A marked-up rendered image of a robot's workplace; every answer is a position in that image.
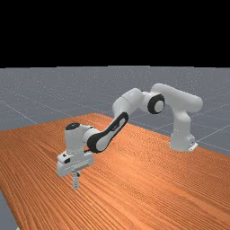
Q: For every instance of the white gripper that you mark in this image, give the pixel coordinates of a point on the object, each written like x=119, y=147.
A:
x=73, y=163

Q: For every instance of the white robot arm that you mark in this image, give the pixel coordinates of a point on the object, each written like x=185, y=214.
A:
x=125, y=104

